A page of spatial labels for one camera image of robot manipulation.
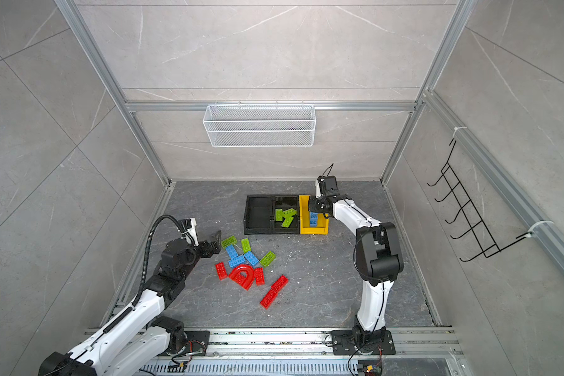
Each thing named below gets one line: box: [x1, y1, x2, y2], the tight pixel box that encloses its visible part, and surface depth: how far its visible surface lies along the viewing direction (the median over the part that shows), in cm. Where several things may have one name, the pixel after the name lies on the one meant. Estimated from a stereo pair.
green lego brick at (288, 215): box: [281, 208, 298, 228], surface depth 106 cm
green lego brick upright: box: [240, 237, 252, 254], surface depth 97 cm
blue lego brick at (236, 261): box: [227, 255, 246, 268], surface depth 92 cm
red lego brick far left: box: [214, 261, 228, 281], surface depth 90 cm
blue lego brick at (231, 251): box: [225, 244, 239, 260], surface depth 95 cm
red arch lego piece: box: [227, 263, 256, 291], surface depth 89 cm
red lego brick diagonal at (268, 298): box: [260, 288, 279, 310], surface depth 83 cm
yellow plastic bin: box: [298, 195, 330, 235], surface depth 101 cm
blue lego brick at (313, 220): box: [309, 211, 319, 228], surface depth 103 cm
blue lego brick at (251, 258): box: [243, 250, 260, 266], surface depth 92 cm
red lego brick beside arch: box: [254, 267, 266, 286], surface depth 87 cm
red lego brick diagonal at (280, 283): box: [271, 274, 290, 293], surface depth 87 cm
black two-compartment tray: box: [243, 195, 301, 235], surface depth 103 cm
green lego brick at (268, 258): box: [259, 250, 277, 268], surface depth 93 cm
